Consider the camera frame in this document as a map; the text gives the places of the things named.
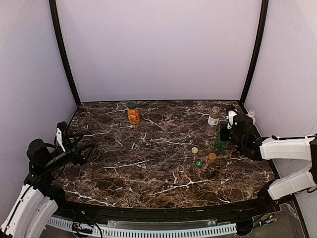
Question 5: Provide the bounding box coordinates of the green bottle cap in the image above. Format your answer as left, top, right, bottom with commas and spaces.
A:
195, 161, 203, 168

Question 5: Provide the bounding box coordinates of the cream white bottle cap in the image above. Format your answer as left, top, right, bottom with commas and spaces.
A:
191, 147, 198, 154

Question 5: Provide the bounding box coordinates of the orange juice bottle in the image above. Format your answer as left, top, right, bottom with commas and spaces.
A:
128, 103, 141, 125

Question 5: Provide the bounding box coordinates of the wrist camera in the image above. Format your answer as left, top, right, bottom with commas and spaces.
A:
226, 104, 238, 129
54, 121, 71, 152

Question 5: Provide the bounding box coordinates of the gold brown bottle cap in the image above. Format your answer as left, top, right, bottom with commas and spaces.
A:
209, 153, 217, 161

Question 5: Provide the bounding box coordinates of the green plastic bottle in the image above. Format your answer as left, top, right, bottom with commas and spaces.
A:
215, 130, 228, 151

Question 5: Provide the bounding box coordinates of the black frame post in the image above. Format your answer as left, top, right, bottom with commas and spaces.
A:
239, 0, 269, 105
49, 0, 81, 107

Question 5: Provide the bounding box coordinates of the white slotted cable duct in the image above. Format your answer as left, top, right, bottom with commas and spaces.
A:
48, 215, 237, 238

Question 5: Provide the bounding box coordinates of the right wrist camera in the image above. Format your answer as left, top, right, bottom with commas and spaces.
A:
226, 104, 238, 129

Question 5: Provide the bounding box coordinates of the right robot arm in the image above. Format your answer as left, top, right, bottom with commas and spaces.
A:
220, 110, 317, 201

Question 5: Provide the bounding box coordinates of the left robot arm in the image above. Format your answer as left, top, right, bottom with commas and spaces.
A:
0, 134, 95, 238

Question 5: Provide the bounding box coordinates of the large yellow tea bottle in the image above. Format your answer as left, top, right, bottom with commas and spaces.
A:
247, 110, 256, 124

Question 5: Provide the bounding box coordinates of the black front rail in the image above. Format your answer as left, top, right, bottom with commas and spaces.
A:
51, 186, 289, 224

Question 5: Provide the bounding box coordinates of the brown coffee glass bottle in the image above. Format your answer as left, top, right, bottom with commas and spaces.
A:
206, 106, 220, 136

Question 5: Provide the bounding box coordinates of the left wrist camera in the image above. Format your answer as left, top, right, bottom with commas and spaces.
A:
54, 121, 71, 152

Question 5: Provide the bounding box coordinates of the right black frame post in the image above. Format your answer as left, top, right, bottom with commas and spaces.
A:
239, 0, 269, 105

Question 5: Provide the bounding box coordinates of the left black frame post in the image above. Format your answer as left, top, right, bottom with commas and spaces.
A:
49, 0, 81, 107

